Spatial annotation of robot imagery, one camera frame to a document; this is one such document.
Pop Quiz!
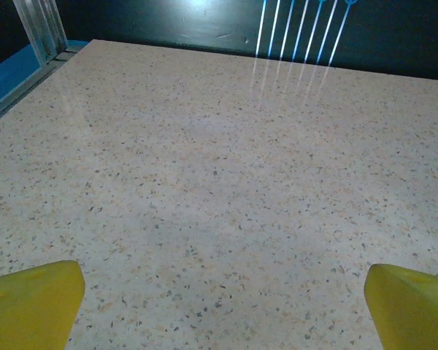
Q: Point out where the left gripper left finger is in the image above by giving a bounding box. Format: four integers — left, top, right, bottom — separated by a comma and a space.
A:
0, 260, 85, 350

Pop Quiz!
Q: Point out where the aluminium side rail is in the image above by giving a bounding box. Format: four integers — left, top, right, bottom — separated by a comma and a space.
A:
0, 40, 91, 129

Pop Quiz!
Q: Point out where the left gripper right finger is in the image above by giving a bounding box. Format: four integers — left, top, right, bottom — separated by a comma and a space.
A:
364, 263, 438, 350

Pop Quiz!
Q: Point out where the aluminium frame post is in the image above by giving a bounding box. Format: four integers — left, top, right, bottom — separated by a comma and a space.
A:
13, 0, 69, 62

